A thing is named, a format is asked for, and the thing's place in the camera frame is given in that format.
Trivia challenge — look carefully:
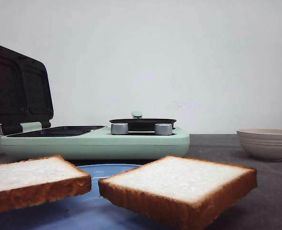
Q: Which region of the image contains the silver control knob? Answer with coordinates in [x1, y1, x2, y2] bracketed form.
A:
[155, 123, 173, 136]
[111, 123, 129, 135]

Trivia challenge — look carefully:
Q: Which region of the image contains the breakfast maker hinged lid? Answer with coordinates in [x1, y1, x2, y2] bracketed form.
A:
[0, 46, 54, 136]

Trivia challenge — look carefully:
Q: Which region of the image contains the black round frying pan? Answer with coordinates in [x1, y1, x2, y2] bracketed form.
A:
[109, 111, 177, 131]

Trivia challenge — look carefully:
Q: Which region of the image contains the white bread slice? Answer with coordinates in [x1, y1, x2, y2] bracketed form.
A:
[0, 155, 91, 213]
[98, 156, 258, 230]

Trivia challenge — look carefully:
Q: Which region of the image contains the beige ribbed bowl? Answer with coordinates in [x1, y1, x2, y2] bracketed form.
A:
[237, 128, 282, 161]

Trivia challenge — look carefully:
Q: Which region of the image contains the mint green breakfast maker base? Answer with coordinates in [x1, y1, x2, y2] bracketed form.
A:
[0, 126, 190, 160]

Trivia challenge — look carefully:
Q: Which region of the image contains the blue round plate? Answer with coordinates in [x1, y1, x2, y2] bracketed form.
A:
[0, 164, 170, 230]

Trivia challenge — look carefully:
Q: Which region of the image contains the right silver control knob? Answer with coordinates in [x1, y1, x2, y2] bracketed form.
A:
[155, 123, 173, 136]

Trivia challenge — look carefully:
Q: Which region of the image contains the left silver control knob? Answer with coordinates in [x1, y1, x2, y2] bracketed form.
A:
[111, 123, 129, 135]

